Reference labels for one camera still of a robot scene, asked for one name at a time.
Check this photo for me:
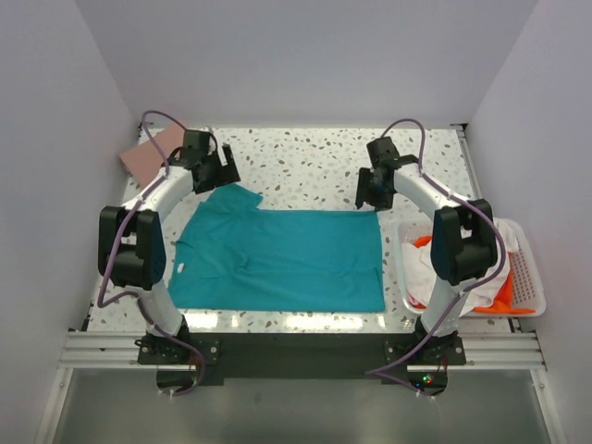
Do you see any teal t shirt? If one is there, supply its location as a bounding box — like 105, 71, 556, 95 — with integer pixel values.
168, 185, 385, 313

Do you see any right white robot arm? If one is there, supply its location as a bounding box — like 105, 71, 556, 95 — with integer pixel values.
355, 137, 505, 364

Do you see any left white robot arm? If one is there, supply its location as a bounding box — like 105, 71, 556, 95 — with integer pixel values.
96, 129, 241, 363

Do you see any folded pink t shirt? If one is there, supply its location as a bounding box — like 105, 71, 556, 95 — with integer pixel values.
119, 124, 184, 188

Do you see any white t shirt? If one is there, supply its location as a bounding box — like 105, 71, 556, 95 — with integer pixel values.
400, 217, 522, 320

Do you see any orange t shirt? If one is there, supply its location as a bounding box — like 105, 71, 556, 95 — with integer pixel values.
401, 234, 519, 315

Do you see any white plastic basket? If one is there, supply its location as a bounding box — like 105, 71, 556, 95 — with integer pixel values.
394, 218, 546, 317

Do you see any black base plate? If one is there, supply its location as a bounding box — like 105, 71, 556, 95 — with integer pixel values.
135, 329, 467, 396

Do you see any aluminium front rail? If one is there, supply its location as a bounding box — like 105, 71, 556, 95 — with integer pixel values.
58, 332, 545, 370

